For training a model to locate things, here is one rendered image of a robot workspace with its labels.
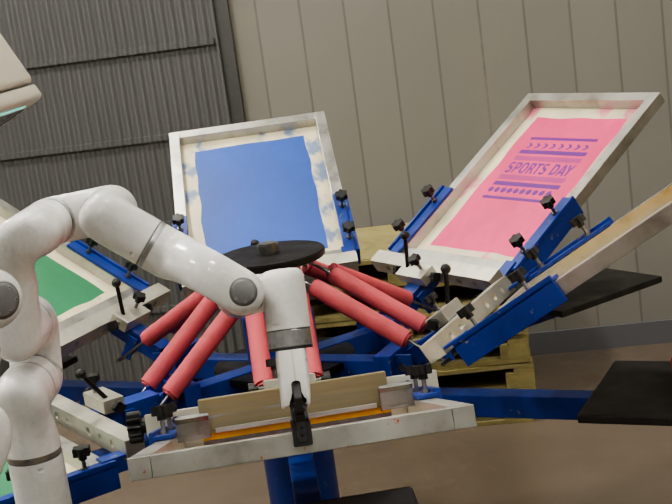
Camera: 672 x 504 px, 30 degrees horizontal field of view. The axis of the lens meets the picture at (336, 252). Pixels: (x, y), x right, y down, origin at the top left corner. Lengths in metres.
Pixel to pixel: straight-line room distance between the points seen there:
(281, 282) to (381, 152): 4.35
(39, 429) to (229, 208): 2.31
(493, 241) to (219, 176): 1.14
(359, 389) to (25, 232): 0.92
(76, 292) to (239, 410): 1.41
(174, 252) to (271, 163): 2.52
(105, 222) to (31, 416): 0.36
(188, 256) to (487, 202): 2.14
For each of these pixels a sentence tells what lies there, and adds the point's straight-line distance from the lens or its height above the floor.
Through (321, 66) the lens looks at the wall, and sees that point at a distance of 6.39.
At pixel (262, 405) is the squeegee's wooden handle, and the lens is 2.69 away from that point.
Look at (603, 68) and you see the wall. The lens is 6.39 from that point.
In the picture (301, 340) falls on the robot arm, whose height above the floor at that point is 1.45.
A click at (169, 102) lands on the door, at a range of 6.48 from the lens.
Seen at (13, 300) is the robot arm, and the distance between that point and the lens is 1.77.
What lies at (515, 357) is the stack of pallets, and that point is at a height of 0.30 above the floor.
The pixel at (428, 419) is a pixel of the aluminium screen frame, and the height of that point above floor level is 1.29.
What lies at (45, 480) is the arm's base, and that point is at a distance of 2.23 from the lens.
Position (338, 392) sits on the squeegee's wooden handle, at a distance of 2.70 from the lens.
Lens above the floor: 2.02
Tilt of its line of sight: 12 degrees down
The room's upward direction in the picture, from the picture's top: 8 degrees counter-clockwise
